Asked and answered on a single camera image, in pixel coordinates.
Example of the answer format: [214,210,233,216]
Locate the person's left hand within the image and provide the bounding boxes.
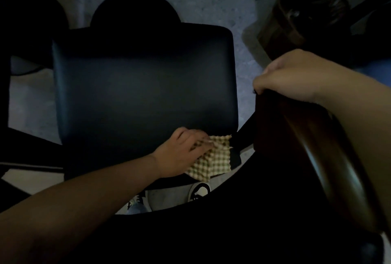
[152,128,215,179]

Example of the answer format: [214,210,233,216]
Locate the person's right hand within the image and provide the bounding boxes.
[253,48,330,105]

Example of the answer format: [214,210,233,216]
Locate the green checkered cloth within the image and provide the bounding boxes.
[186,134,234,182]

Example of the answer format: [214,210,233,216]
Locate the black seat wooden back chair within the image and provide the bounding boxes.
[51,23,391,264]

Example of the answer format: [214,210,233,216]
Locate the person's right forearm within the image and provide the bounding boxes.
[316,58,391,234]

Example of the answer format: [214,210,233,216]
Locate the person's left forearm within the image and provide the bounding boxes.
[0,153,160,264]

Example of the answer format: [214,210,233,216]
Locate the black and white right shoe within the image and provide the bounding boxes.
[188,182,212,203]

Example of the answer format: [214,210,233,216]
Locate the black and white shoe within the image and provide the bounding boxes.
[188,182,212,203]
[126,191,152,213]

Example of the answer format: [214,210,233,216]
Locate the dark brown wooden chair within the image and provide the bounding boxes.
[256,0,391,67]

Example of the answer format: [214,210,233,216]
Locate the black and white left shoe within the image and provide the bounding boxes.
[126,191,152,213]

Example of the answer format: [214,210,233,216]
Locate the black metal furniture frame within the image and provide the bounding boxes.
[0,0,68,204]

